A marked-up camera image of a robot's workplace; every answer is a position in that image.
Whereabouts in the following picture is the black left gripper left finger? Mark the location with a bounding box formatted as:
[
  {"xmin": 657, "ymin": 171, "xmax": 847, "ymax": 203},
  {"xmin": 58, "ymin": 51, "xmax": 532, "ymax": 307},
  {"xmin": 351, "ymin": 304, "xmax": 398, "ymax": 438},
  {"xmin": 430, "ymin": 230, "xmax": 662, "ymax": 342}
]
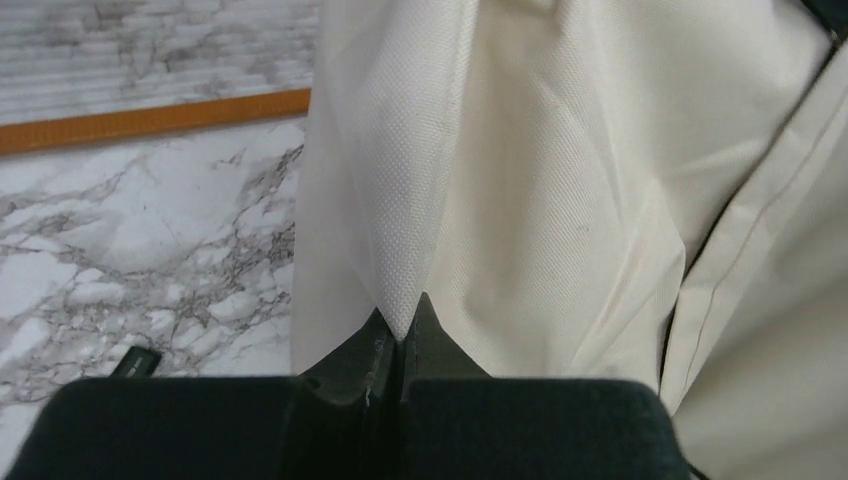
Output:
[{"xmin": 8, "ymin": 313, "xmax": 396, "ymax": 479}]

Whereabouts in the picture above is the orange wooden shelf rack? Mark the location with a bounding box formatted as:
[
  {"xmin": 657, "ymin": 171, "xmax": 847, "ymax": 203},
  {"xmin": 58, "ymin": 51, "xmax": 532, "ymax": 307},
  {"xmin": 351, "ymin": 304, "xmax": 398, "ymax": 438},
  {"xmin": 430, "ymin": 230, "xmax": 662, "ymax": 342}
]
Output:
[{"xmin": 1, "ymin": 88, "xmax": 311, "ymax": 156}]

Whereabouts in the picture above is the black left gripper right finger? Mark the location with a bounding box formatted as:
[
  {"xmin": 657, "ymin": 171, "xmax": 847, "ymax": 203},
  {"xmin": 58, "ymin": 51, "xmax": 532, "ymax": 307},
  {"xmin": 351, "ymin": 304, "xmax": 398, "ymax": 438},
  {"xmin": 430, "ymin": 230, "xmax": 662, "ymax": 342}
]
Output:
[{"xmin": 400, "ymin": 296, "xmax": 692, "ymax": 479}]

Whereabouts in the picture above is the cream canvas student bag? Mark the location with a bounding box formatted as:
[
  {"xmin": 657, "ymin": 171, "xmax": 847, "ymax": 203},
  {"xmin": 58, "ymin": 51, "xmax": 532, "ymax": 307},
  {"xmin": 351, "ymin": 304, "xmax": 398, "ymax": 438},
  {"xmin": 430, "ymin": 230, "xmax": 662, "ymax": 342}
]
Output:
[{"xmin": 290, "ymin": 1, "xmax": 847, "ymax": 479}]

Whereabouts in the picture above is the green black highlighter marker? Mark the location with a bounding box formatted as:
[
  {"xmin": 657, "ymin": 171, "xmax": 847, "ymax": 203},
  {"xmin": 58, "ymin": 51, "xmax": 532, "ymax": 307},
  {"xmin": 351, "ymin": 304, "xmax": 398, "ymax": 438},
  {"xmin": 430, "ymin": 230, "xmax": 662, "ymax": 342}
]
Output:
[{"xmin": 110, "ymin": 346, "xmax": 162, "ymax": 378}]

